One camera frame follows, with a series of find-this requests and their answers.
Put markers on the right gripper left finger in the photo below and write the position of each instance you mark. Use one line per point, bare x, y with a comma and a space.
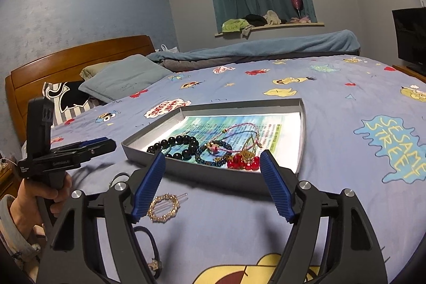
73, 254

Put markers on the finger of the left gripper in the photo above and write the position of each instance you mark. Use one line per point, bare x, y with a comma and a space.
91, 143
87, 153

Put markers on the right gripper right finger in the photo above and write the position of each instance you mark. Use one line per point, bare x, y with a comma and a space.
351, 253

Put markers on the silver wire bangle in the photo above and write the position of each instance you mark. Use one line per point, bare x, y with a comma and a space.
118, 176

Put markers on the gold pearl hair clip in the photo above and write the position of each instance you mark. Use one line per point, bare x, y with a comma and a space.
165, 207

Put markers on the left forearm plaid sleeve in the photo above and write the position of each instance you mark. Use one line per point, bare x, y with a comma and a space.
25, 253

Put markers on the left hand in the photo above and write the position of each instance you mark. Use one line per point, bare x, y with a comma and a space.
24, 209

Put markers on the black white striped pillow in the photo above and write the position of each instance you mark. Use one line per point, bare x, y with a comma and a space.
68, 100

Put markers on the grey blue pillow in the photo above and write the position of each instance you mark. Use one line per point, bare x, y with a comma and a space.
123, 78

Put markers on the olive pillow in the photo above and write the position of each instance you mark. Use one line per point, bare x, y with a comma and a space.
90, 71

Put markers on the wooden headboard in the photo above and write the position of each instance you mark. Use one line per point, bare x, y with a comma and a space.
25, 83

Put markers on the grey shallow cardboard box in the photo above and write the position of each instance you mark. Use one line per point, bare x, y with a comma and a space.
215, 162

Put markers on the printed paper sheet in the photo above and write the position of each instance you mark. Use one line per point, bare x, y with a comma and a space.
233, 137

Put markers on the green cloth on sill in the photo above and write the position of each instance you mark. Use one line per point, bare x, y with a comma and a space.
234, 25

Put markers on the wooden window sill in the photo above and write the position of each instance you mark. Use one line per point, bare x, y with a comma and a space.
275, 27

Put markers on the black cloth on sill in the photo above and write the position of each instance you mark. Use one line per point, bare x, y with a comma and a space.
256, 20

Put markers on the beige cloth on sill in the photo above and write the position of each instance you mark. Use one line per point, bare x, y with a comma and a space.
272, 18

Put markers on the rolled blue blanket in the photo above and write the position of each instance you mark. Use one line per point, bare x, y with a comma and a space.
333, 43

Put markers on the pink cloth on sill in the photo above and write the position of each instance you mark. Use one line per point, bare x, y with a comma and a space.
302, 20

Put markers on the black television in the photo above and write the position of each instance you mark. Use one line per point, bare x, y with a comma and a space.
410, 27

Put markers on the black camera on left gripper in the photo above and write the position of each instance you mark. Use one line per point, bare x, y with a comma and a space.
40, 117

